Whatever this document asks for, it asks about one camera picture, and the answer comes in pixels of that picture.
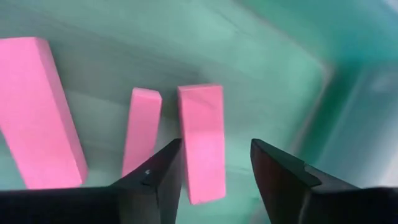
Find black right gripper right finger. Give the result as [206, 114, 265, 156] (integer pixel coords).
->
[250, 138, 361, 224]

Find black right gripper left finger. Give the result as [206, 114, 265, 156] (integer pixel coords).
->
[110, 138, 183, 224]

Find pink wooden block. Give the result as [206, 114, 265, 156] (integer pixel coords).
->
[176, 83, 227, 206]
[121, 86, 164, 179]

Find pink blocks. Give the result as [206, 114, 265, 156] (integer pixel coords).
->
[0, 36, 90, 190]

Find teal translucent plastic bin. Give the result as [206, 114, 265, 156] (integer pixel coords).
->
[0, 0, 398, 224]

